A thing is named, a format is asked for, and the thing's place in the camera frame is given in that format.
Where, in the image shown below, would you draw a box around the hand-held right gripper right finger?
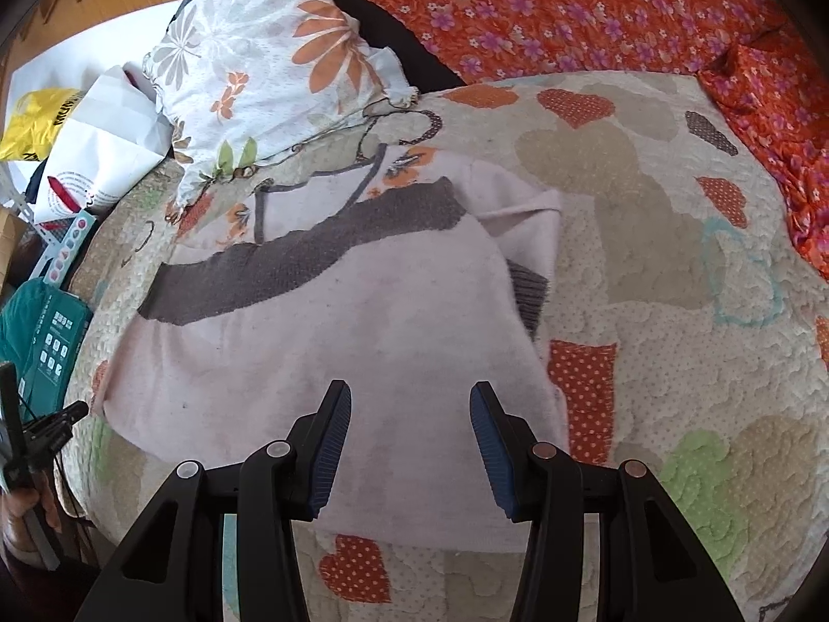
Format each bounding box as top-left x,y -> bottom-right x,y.
469,381 -> 747,622

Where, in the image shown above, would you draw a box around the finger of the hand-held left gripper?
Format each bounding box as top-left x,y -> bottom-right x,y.
22,400 -> 90,468

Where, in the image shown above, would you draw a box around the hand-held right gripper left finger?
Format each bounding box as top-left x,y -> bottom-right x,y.
74,379 -> 354,622

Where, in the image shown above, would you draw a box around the pale pink floral zip sweater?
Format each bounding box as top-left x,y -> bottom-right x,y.
107,146 -> 572,556

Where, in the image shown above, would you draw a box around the person's left hand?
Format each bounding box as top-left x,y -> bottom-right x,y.
0,470 -> 67,563

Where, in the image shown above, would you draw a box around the green cardboard box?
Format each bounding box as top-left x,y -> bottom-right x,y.
0,277 -> 93,417

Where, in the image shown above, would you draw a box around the brown cardboard box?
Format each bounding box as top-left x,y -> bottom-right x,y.
0,207 -> 36,289

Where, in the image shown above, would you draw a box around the blue strip with coloured dots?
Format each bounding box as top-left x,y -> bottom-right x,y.
29,210 -> 99,287

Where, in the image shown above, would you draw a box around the cream heart patchwork quilt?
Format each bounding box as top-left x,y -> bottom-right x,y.
65,70 -> 829,622

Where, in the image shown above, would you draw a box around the yellow plastic bag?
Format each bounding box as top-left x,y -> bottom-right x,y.
0,87 -> 87,163

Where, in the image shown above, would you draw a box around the white paper bag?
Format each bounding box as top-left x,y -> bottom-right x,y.
29,65 -> 174,219

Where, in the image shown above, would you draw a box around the white floral pillow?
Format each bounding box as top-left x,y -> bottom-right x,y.
142,0 -> 420,209

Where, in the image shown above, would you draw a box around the orange floral bed sheet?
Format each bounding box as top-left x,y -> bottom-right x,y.
330,0 -> 829,364

